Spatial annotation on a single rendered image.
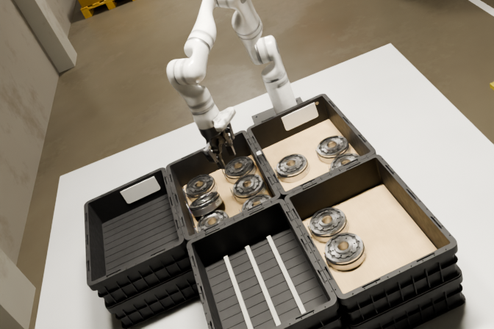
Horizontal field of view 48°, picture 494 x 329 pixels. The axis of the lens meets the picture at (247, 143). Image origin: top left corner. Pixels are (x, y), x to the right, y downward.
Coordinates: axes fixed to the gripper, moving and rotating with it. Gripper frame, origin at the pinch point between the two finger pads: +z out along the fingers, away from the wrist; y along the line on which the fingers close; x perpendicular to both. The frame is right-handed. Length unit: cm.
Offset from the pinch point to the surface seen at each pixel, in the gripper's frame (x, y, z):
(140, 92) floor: -224, -170, 99
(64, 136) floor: -262, -112, 99
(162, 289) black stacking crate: -11.4, 35.6, 20.8
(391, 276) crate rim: 56, 26, 8
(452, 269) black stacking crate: 66, 15, 16
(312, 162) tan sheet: 16.0, -18.8, 17.6
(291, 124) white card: 3.7, -32.2, 12.9
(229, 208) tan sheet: -3.5, 4.8, 17.6
